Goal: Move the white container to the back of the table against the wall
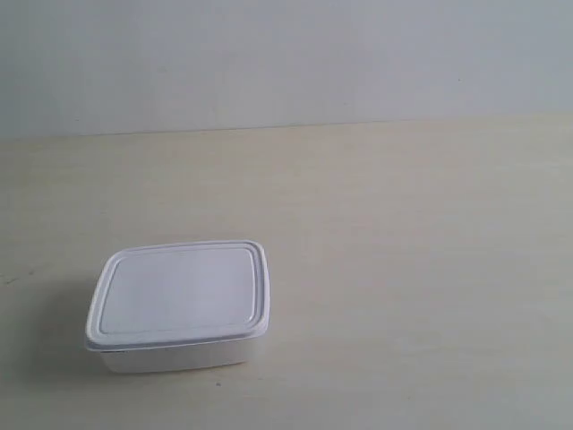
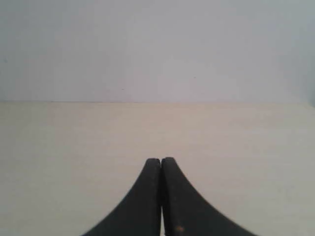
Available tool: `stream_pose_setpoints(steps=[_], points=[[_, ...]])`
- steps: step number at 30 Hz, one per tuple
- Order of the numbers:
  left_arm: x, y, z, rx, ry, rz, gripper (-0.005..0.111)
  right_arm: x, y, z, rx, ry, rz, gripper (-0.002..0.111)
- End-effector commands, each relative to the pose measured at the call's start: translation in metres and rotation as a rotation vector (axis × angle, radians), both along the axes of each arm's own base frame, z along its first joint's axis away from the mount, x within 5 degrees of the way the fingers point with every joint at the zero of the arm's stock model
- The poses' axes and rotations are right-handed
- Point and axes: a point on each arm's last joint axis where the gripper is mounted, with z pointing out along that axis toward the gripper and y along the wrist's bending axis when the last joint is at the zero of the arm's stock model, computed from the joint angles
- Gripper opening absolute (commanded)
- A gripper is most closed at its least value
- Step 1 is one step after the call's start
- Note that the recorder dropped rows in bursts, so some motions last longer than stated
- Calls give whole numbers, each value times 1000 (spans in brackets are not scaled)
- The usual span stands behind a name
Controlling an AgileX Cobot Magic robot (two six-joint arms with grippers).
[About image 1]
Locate white lidded plastic container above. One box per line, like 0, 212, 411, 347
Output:
84, 240, 270, 374

